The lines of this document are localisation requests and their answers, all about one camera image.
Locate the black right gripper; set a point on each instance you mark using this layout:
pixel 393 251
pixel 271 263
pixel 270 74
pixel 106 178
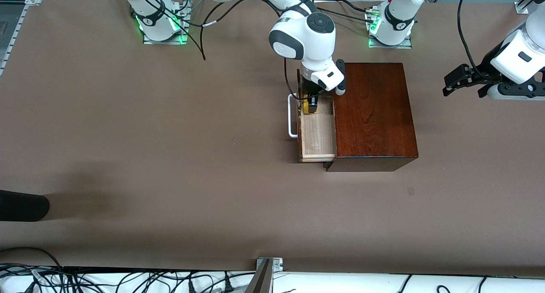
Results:
pixel 309 90

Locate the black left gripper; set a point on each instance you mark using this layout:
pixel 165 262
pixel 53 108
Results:
pixel 486 68

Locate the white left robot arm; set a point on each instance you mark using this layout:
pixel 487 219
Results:
pixel 400 12

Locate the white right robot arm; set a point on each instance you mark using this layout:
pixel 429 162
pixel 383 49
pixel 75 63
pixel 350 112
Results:
pixel 306 41

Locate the dark wooden drawer cabinet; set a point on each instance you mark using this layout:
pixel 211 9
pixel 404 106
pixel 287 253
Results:
pixel 374 114

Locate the aluminium profile bar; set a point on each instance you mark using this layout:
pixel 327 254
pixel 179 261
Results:
pixel 523 5

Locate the brown paper table cover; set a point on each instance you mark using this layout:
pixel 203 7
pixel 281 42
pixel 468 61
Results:
pixel 170 156

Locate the grey metal pole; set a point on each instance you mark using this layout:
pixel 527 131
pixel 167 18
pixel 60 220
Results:
pixel 259 282

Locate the black cylinder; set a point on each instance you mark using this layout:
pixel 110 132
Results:
pixel 23 205

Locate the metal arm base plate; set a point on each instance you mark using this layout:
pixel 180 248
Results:
pixel 391 46
pixel 168 41

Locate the metal clamp bracket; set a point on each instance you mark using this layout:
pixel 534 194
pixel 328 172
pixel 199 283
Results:
pixel 276 265

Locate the perforated metal rail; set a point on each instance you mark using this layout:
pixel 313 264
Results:
pixel 15 37

